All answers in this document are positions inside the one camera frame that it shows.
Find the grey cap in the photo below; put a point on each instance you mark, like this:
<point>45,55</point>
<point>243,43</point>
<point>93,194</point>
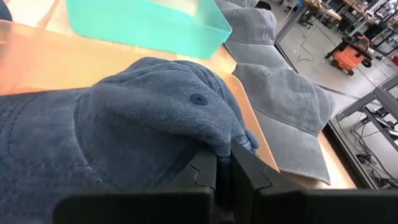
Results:
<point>286,109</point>
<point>252,31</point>

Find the cluttered wooden workbench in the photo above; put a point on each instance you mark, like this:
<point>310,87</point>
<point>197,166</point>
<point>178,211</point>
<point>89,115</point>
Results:
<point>329,12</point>

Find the dark blue cap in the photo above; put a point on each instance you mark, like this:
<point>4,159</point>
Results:
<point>140,118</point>

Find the grey metal table frame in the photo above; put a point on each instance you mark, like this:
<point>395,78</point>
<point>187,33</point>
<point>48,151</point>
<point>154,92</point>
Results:
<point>384,96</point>

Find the grey metal table leg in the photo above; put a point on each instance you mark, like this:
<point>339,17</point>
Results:
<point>289,23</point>

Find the orange shop vacuum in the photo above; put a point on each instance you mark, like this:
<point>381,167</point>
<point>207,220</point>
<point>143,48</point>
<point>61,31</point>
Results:
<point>348,59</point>

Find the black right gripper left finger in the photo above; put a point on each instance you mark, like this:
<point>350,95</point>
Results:
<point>186,205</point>

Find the teal plastic bin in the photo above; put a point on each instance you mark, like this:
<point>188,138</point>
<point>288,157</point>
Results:
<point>140,28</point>

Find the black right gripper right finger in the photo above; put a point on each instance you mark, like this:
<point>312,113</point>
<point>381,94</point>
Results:
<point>280,205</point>

